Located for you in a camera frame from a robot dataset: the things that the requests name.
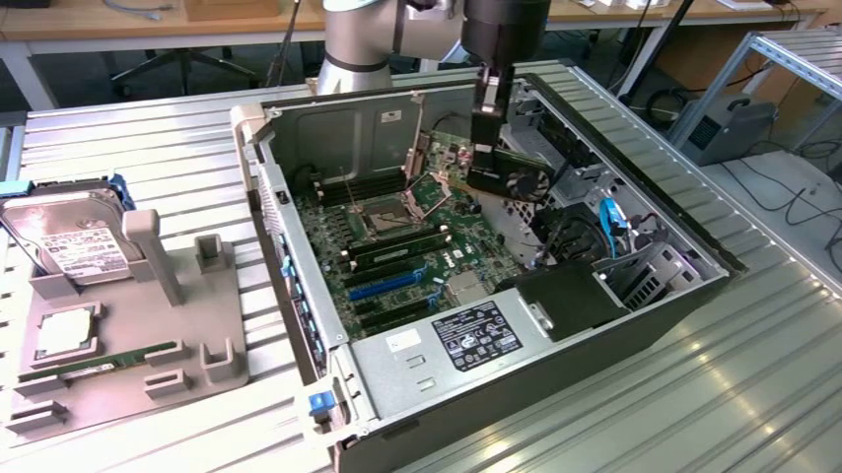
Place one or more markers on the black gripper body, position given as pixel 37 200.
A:
pixel 505 29

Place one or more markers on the graphics card with fan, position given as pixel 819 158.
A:
pixel 525 180

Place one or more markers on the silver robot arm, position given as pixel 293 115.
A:
pixel 355 44

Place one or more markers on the metal socket cover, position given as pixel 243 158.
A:
pixel 431 194

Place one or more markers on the perforated metal disk bay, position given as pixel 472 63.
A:
pixel 519 217

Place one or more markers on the black RAM slot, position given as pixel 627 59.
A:
pixel 364 188
pixel 395 238
pixel 361 177

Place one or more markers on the CPU socket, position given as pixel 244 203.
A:
pixel 384 219

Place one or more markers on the thin locking lever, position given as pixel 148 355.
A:
pixel 349 189

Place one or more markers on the black stand pole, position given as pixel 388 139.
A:
pixel 678 15

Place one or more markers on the labelled RAM stick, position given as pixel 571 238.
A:
pixel 395 250

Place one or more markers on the wooden desk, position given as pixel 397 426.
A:
pixel 710 15
pixel 65 24

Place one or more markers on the silver chipset heatsink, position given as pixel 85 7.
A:
pixel 468 288

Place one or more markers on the green motherboard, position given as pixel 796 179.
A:
pixel 325 231

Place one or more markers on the long black expansion slot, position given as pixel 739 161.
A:
pixel 395 309
pixel 397 320
pixel 375 277

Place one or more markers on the blue expansion slot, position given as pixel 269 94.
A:
pixel 381 290

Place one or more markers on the black plastic shroud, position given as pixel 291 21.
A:
pixel 565 300

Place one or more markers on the blue slot retainer clip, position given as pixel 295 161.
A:
pixel 287 266

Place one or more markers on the black office chair base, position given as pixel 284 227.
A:
pixel 186 59

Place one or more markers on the grey power supply unit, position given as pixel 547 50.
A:
pixel 395 389

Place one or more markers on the open black PC case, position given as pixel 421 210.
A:
pixel 525 419

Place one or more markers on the blue case latch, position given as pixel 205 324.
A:
pixel 319 401

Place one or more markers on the silver hard disk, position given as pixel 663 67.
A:
pixel 72 236

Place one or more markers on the grey parts rack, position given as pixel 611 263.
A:
pixel 130 335

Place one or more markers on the green RAM stick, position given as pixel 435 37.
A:
pixel 98 363

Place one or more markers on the silver CPU chip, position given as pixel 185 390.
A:
pixel 62 335

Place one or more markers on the aluminium profile frame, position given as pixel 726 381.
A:
pixel 795 56

